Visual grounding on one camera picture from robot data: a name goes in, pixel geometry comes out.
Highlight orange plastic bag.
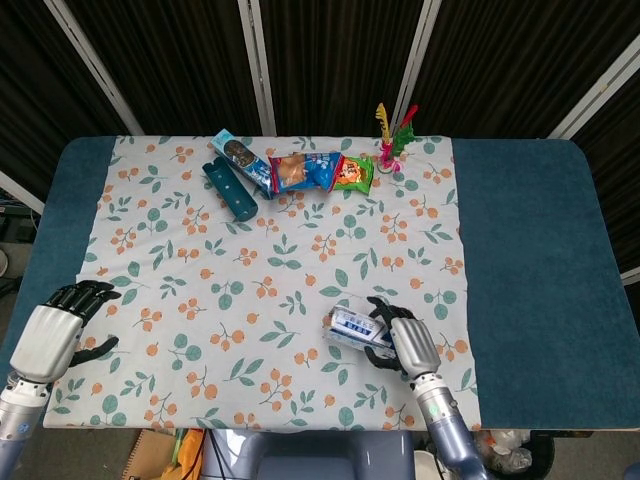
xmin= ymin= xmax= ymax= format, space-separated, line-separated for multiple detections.
xmin=173 ymin=428 xmax=207 ymax=480

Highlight blue felt table cover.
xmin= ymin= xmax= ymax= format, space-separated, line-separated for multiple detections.
xmin=0 ymin=135 xmax=640 ymax=432

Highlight floral orange green tablecloth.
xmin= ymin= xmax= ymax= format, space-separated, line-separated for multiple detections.
xmin=42 ymin=133 xmax=482 ymax=432

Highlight blue cookie package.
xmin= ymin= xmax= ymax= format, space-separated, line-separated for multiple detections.
xmin=209 ymin=129 xmax=275 ymax=200

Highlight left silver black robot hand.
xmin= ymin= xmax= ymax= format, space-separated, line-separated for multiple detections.
xmin=8 ymin=279 xmax=123 ymax=385

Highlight white cup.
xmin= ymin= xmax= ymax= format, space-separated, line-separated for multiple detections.
xmin=413 ymin=449 xmax=447 ymax=480

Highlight dark teal plastic tray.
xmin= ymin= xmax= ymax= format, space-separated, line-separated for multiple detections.
xmin=201 ymin=156 xmax=260 ymax=222

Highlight white blue toothpaste box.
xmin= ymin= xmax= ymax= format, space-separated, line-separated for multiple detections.
xmin=327 ymin=304 xmax=399 ymax=359

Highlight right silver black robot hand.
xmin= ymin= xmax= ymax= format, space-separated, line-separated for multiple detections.
xmin=363 ymin=295 xmax=442 ymax=379

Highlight colourful feather shuttlecock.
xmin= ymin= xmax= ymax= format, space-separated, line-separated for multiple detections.
xmin=374 ymin=102 xmax=419 ymax=175

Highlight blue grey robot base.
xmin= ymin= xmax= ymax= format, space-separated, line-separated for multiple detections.
xmin=199 ymin=428 xmax=416 ymax=480

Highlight white screen frame post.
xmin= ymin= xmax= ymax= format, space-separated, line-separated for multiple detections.
xmin=547 ymin=37 xmax=640 ymax=140
xmin=0 ymin=169 xmax=46 ymax=216
xmin=393 ymin=0 xmax=442 ymax=137
xmin=43 ymin=0 xmax=146 ymax=136
xmin=236 ymin=0 xmax=278 ymax=136

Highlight green snack bag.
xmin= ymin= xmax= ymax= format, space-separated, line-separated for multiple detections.
xmin=332 ymin=154 xmax=375 ymax=196

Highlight blue snack bag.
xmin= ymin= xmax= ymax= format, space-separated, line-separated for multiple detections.
xmin=267 ymin=151 xmax=343 ymax=195

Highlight black trash bin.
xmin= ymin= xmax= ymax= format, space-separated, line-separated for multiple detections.
xmin=472 ymin=429 xmax=557 ymax=480

